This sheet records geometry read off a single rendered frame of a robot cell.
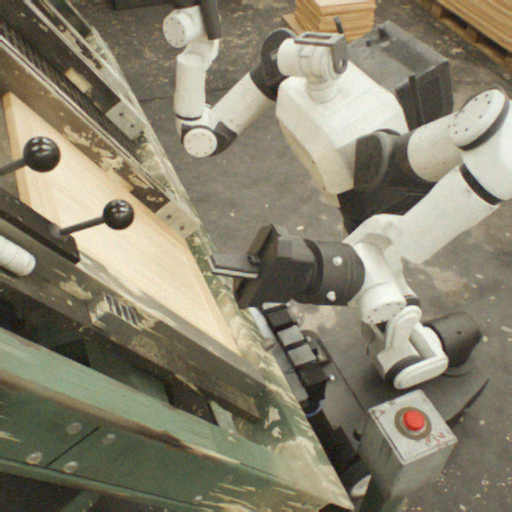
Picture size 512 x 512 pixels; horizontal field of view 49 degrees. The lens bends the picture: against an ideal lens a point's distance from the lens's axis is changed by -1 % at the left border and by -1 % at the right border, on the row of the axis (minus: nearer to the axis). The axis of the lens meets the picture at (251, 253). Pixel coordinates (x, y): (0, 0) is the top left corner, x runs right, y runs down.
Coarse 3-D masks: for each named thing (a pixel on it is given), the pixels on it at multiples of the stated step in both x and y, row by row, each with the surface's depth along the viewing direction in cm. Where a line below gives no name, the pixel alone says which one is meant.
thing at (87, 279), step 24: (24, 240) 67; (48, 264) 71; (72, 264) 72; (96, 264) 78; (72, 288) 75; (96, 288) 76; (120, 288) 80; (144, 312) 83; (168, 312) 91; (168, 336) 89; (192, 336) 93; (192, 360) 96; (216, 360) 99; (240, 360) 107; (240, 384) 107; (264, 384) 111
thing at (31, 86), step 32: (0, 64) 99; (32, 64) 106; (32, 96) 105; (64, 96) 112; (64, 128) 112; (96, 128) 118; (96, 160) 119; (128, 160) 123; (160, 192) 131; (192, 224) 141
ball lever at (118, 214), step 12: (108, 204) 65; (120, 204) 65; (108, 216) 65; (120, 216) 65; (132, 216) 66; (48, 228) 70; (60, 228) 70; (72, 228) 69; (84, 228) 69; (120, 228) 66; (60, 240) 71
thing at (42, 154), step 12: (36, 144) 56; (48, 144) 56; (24, 156) 56; (36, 156) 56; (48, 156) 56; (60, 156) 58; (0, 168) 60; (12, 168) 59; (36, 168) 57; (48, 168) 57
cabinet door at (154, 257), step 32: (32, 128) 100; (64, 160) 104; (32, 192) 81; (64, 192) 93; (96, 192) 108; (128, 192) 127; (64, 224) 85; (160, 224) 133; (96, 256) 86; (128, 256) 100; (160, 256) 117; (192, 256) 139; (160, 288) 103; (192, 288) 121; (192, 320) 106; (224, 320) 125
